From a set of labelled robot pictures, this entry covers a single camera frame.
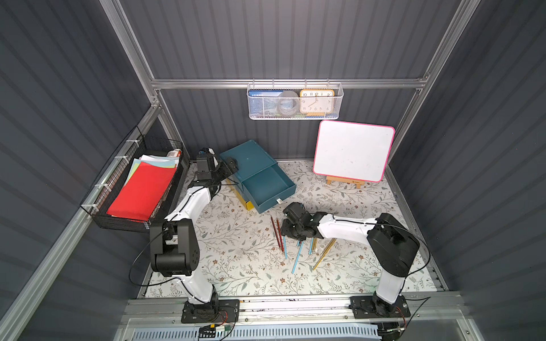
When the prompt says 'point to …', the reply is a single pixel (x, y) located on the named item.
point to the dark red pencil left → (275, 231)
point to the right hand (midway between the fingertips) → (286, 229)
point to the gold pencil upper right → (330, 246)
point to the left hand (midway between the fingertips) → (226, 164)
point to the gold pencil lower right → (323, 257)
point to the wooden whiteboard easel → (330, 179)
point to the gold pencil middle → (314, 244)
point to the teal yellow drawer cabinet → (252, 159)
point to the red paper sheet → (143, 190)
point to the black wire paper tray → (136, 148)
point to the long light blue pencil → (300, 244)
